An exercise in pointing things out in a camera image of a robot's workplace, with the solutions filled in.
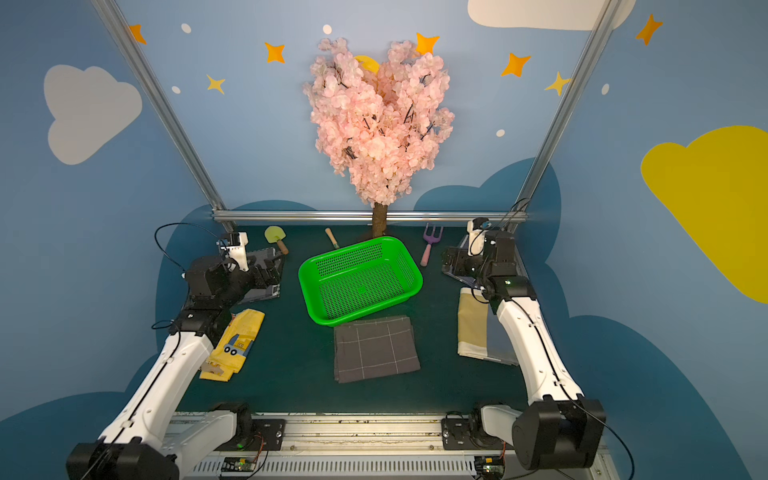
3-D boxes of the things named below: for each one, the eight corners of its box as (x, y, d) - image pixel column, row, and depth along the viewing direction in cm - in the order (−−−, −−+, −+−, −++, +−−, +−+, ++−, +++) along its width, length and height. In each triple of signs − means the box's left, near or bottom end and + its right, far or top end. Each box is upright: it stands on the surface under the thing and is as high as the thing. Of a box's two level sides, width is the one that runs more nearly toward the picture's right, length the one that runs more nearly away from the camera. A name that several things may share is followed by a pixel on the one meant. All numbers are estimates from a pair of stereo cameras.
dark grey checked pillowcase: (335, 385, 84) (334, 383, 82) (334, 327, 95) (333, 324, 93) (420, 372, 86) (420, 370, 85) (408, 318, 97) (409, 315, 96)
